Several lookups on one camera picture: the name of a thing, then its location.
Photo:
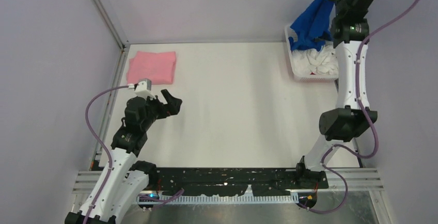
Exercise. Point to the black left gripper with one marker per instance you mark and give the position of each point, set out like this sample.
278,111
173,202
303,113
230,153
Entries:
172,108

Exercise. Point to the white crumpled t shirt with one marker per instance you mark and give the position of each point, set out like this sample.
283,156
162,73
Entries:
314,62

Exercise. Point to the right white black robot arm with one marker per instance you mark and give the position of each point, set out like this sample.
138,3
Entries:
352,115

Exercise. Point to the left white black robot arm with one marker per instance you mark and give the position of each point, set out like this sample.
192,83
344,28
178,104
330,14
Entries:
119,167

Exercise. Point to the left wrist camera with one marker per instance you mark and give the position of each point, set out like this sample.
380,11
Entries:
143,89

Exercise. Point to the pink folded t shirt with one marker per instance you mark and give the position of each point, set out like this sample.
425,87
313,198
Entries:
157,67

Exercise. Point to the blue printed t shirt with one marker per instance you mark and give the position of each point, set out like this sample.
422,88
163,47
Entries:
312,27

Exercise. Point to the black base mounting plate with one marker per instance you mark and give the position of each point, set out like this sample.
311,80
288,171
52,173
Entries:
227,182

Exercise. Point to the white plastic laundry basket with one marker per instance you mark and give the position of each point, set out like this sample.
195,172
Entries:
311,78

